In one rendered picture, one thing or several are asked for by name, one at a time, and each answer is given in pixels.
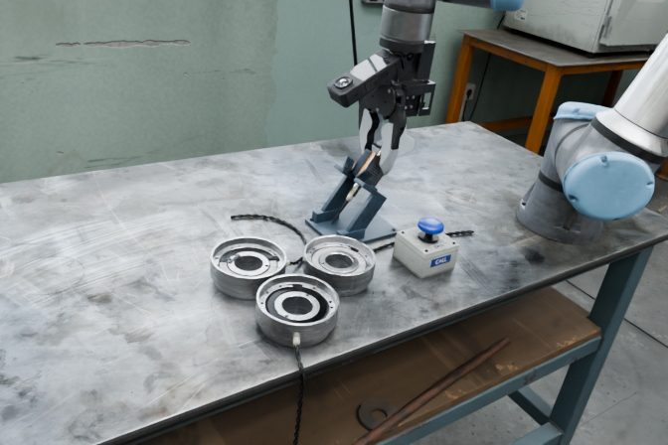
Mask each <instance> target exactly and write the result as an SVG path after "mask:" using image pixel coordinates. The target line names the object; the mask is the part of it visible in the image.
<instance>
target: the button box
mask: <svg viewBox="0 0 668 445"><path fill-rule="evenodd" d="M459 247H460V244H458V243H457V242H456V241H454V240H453V239H451V238H450V237H449V236H447V235H446V234H444V233H443V232H442V233H440V234H434V235H433V236H432V237H431V238H429V237H426V236H425V232H423V231H421V230H420V229H419V228H418V227H417V226H416V227H412V228H408V229H404V230H400V231H397V235H396V240H395V245H394V250H393V257H394V258H395V259H396V260H398V261H399V262H400V263H401V264H402V265H403V266H405V267H406V268H407V269H408V270H409V271H411V272H412V273H413V274H414V275H415V276H417V277H418V278H419V279H423V278H427V277H430V276H432V275H435V274H438V273H442V272H445V271H448V270H451V269H454V266H455V262H456V258H457V254H458V250H459Z"/></svg>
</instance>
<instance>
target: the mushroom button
mask: <svg viewBox="0 0 668 445"><path fill-rule="evenodd" d="M417 227H418V228H419V229H420V230H421V231H423V232H425V236H426V237H429V238H431V237H432V236H433V235H434V234H440V233H442V232H443V230H444V225H443V223H442V222H441V221H439V220H437V219H434V218H422V219H420V220H419V221H418V223H417Z"/></svg>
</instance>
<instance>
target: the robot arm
mask: <svg viewBox="0 0 668 445"><path fill-rule="evenodd" d="M436 1H441V2H446V3H452V4H459V5H465V6H472V7H479V8H486V9H492V10H493V11H510V12H515V11H518V10H519V9H520V8H521V7H522V5H523V3H524V0H385V1H384V7H383V14H382V20H381V27H380V32H381V35H380V42H379V45H380V46H381V47H383V48H386V49H389V51H387V50H385V49H381V50H380V51H378V52H377V53H375V54H374V55H372V56H370V57H369V58H367V59H366V60H364V61H363V62H361V63H359V64H358V65H356V66H355V67H353V68H352V69H350V70H349V71H347V72H345V73H344V74H342V75H340V76H339V77H337V78H335V79H334V80H332V81H331V82H329V83H328V84H327V88H328V91H329V94H330V97H331V99H333V100H334V101H336V102H337V103H339V104H340V105H342V106H343V107H349V106H350V105H352V104H353V103H355V102H356V101H358V100H359V99H361V101H360V105H359V130H360V143H361V148H362V154H363V153H364V151H365V150H366V149H368V150H370V151H371V152H372V145H373V143H375V142H377V141H379V140H381V139H383V145H382V148H381V160H380V163H379V166H380V168H381V170H382V173H383V175H388V173H389V172H390V171H391V169H392V167H393V165H394V163H395V161H396V159H397V158H399V157H401V156H403V155H405V154H407V153H409V152H411V151H412V150H413V149H414V148H415V140H414V139H413V138H411V137H410V136H408V135H407V133H406V128H407V117H411V116H417V115H418V116H425V115H430V111H431V106H432V101H433V96H434V91H435V86H436V83H435V82H432V81H430V80H429V75H430V70H431V65H432V59H433V54H434V49H435V44H436V42H432V41H430V42H428V41H427V40H428V39H429V36H430V31H431V26H432V21H433V15H434V9H435V5H436ZM429 92H431V95H430V101H429V106H428V108H423V107H424V105H425V102H424V95H425V94H426V93H429ZM420 99H421V100H420ZM418 109H419V111H418ZM388 119H389V122H388V123H385V120H388ZM667 139H668V33H667V35H666V36H665V38H664V39H663V40H662V42H661V43H660V45H659V46H658V47H657V49H656V50H655V52H654V53H653V54H652V56H651V57H650V59H649V60H648V61H647V63H646V64H645V65H644V67H643V68H642V70H641V71H640V72H639V74H638V75H637V77H636V78H635V79H634V81H633V82H632V84H631V85H630V86H629V88H628V89H627V91H626V92H625V93H624V95H623V96H622V98H621V99H620V100H619V102H618V103H617V104H616V106H615V107H614V108H613V109H611V108H607V107H603V106H599V105H593V104H587V103H580V102H566V103H563V104H562V105H561V106H560V107H559V110H558V113H557V115H556V116H555V117H554V125H553V128H552V131H551V135H550V138H549V141H548V145H547V148H546V151H545V155H544V158H543V161H542V164H541V168H540V171H539V175H538V178H537V179H536V181H535V182H534V184H533V185H532V186H531V188H530V189H529V190H528V192H527V193H526V194H525V196H524V197H523V199H522V200H521V202H520V204H519V207H518V210H517V218H518V220H519V221H520V223H521V224H522V225H523V226H525V227H526V228H527V229H529V230H530V231H532V232H534V233H536V234H538V235H540V236H542V237H545V238H548V239H551V240H554V241H558V242H562V243H568V244H589V243H593V242H595V241H597V240H598V238H599V236H600V233H601V230H602V226H603V222H611V221H616V220H623V219H626V218H628V217H631V216H633V215H635V214H636V213H638V212H639V211H641V210H642V209H643V208H644V207H645V206H646V205H647V204H648V202H649V201H650V199H651V197H652V195H653V192H654V175H653V174H654V173H655V172H656V170H657V169H658V168H659V167H660V165H661V164H662V163H663V162H664V160H665V159H666V158H667V157H668V144H667Z"/></svg>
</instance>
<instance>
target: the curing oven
mask: <svg viewBox="0 0 668 445"><path fill-rule="evenodd" d="M503 26H506V27H510V28H512V29H511V32H510V34H514V35H518V30H519V31H523V32H526V33H529V34H532V35H536V36H539V37H542V38H545V39H549V40H552V41H555V42H558V43H562V44H565V45H568V46H571V47H574V48H578V49H581V50H584V51H587V53H586V55H585V57H586V58H589V59H594V56H595V53H609V52H627V51H645V50H650V51H649V54H651V55H652V54H653V53H654V52H655V50H656V49H657V47H658V46H659V45H660V43H661V42H662V40H663V39H664V38H665V36H666V35H667V33H668V0H524V3H523V5H522V7H521V8H520V9H519V10H518V11H515V12H510V11H506V14H505V18H504V22H503Z"/></svg>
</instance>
